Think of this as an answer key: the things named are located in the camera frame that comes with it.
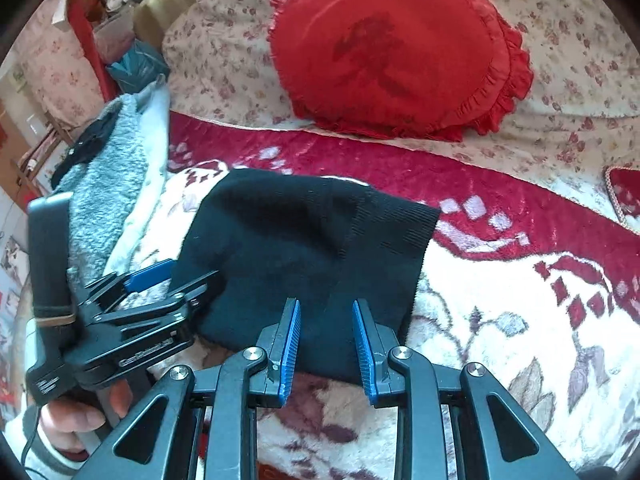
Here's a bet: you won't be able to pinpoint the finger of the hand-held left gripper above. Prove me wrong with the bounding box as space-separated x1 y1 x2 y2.
82 259 177 312
95 270 224 334

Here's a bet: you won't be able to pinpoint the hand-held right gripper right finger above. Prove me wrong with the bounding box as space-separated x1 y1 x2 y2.
352 299 581 480

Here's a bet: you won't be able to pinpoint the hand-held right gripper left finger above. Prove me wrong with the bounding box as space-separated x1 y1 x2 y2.
92 298 302 480

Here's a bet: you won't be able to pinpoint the black pants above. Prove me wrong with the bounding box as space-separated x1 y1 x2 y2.
171 167 442 380

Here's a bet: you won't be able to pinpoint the person's left forearm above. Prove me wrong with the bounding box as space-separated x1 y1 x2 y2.
20 405 88 480

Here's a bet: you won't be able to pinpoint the person's left hand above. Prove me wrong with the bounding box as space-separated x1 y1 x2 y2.
40 379 137 462

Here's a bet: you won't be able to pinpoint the grey fluffy cloth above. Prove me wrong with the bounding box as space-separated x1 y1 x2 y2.
52 95 151 281

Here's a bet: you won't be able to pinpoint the wooden chair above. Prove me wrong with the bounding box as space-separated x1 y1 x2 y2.
17 105 76 196

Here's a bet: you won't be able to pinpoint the white cloth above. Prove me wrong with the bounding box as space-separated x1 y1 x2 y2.
107 77 172 271

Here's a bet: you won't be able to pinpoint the black folded cloth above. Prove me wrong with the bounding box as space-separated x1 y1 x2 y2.
50 115 118 186

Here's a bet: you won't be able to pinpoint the pink floral cushion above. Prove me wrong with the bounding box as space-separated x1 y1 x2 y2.
10 20 106 131

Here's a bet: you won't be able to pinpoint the teal plastic bag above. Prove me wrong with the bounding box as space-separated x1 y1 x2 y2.
106 40 171 96

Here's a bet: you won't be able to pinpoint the red hanging cloth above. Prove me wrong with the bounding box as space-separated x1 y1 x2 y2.
67 0 120 103

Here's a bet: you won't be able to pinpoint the red heart-shaped frilled pillow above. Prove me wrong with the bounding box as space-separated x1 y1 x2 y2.
267 0 535 142

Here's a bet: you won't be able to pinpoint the red trimmed cushion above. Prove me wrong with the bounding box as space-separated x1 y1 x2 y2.
602 165 640 236

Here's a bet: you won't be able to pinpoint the beige floral quilt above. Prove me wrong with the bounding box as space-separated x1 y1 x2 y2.
162 0 640 221

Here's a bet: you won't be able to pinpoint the black cable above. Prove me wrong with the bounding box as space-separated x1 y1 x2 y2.
20 404 43 463

